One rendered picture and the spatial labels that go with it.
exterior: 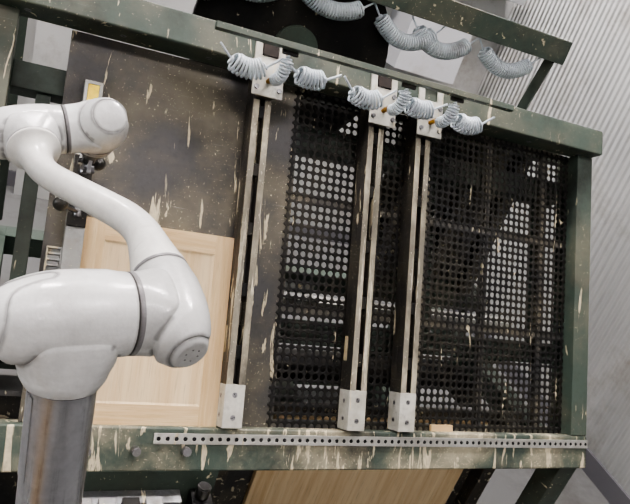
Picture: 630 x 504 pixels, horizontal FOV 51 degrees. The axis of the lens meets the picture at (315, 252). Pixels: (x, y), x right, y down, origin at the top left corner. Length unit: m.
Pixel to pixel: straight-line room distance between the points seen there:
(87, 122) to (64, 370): 0.60
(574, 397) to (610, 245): 1.83
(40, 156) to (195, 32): 0.84
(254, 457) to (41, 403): 1.09
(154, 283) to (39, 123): 0.51
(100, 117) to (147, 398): 0.87
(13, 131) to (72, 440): 0.63
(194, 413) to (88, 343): 1.04
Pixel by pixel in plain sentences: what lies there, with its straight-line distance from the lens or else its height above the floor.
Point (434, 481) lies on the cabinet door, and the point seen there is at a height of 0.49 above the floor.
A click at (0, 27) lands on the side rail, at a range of 2.04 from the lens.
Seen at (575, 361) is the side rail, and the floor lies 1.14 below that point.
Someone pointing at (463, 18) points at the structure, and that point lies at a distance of 2.85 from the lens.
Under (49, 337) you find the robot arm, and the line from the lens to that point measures 0.97.
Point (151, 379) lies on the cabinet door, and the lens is 1.96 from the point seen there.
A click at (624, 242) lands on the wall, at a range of 4.34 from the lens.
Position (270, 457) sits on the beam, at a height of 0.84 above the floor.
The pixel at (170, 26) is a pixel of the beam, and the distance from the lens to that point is 2.06.
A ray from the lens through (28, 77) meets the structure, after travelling 2.08.
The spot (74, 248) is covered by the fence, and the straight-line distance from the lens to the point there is 1.91.
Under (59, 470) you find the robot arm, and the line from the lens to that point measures 1.11.
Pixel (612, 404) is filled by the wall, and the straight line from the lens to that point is 4.30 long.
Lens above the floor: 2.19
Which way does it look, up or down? 23 degrees down
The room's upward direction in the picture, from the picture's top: 19 degrees clockwise
